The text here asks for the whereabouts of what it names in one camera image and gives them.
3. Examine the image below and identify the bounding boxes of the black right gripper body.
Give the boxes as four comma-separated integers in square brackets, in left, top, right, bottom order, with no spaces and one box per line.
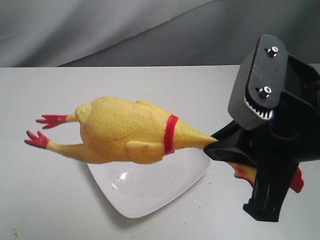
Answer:
[227,34,320,163]

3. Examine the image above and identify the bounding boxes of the yellow rubber chicken toy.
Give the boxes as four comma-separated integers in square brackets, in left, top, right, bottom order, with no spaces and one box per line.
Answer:
[24,96,305,201]

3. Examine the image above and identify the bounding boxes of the white square plate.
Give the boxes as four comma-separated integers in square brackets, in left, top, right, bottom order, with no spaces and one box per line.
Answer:
[88,148,211,219]

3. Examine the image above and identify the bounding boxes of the grey backdrop cloth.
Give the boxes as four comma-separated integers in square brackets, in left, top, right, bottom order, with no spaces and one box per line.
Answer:
[0,0,320,67]

